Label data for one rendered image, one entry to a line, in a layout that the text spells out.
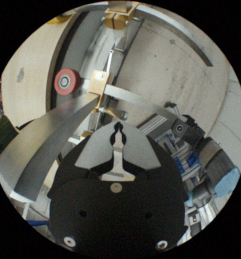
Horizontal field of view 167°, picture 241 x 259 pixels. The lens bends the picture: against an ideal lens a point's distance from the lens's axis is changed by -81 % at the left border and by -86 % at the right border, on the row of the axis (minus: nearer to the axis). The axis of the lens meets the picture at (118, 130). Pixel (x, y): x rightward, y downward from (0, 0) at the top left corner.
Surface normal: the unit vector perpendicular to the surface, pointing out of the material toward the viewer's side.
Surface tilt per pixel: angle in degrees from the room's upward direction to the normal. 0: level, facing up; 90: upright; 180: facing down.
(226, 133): 90
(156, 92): 0
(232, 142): 90
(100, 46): 0
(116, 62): 0
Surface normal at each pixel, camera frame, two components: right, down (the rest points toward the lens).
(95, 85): -0.01, 0.53
